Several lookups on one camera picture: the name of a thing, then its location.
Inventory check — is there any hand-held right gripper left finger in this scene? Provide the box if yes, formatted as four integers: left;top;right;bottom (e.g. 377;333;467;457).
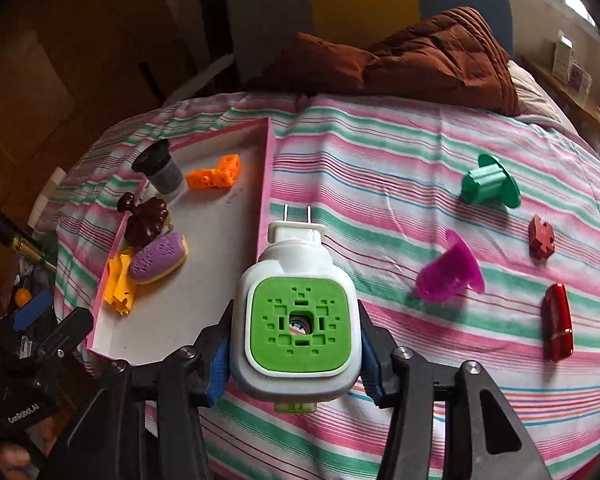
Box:
65;301;236;480

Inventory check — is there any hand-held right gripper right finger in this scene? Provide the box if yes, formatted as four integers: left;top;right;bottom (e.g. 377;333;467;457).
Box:
357;301;553;480

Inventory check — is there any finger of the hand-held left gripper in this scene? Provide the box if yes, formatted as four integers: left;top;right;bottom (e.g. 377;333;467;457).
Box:
11;289;55;331
40;307;94;361

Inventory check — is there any yellow plastic toy piece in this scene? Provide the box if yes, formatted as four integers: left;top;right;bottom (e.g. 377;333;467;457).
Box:
102;252;137;317

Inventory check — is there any white green plug-in device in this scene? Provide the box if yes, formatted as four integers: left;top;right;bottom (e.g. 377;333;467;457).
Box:
230;203;363;415

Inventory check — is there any magenta funnel toy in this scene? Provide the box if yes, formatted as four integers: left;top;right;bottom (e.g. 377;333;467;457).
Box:
415;228;485;304

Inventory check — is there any purple oval toy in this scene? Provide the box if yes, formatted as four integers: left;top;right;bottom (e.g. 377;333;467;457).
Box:
128;232;190;285

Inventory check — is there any white tray with pink rim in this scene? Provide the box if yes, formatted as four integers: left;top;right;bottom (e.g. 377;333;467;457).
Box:
86;117;276;366

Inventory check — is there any brown flower-shaped toy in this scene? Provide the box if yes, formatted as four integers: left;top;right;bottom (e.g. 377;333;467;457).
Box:
118;192;171;250

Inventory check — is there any clear cup with black lid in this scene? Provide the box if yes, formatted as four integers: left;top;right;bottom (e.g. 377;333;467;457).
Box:
131;139;187;196

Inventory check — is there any orange block toy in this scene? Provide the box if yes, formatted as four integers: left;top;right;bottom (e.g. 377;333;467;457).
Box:
186;154;242;192

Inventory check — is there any dark red puzzle piece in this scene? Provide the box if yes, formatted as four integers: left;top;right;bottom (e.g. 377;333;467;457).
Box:
528;215;556;261

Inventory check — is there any green spool toy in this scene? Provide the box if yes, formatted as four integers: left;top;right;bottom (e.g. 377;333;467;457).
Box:
460;153;522;209

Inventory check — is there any pink green striped blanket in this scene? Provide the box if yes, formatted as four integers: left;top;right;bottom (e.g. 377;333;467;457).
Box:
40;91;600;480

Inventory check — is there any brown padded jacket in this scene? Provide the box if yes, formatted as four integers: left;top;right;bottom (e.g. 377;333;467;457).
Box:
252;6;523;117

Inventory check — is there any white pillow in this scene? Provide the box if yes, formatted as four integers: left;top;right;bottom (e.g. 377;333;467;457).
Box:
507;60;578;133

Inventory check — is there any wooden shelf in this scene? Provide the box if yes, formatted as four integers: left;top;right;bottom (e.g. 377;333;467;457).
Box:
522;55;600;161

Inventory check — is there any purple small box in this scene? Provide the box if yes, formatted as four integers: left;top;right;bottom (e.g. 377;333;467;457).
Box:
570;62;593;93

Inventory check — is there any white carton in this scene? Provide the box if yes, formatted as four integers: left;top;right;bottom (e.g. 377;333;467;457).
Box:
552;30;576;83

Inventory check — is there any grey yellow blue headboard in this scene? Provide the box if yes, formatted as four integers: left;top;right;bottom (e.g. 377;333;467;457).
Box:
227;0;513;86

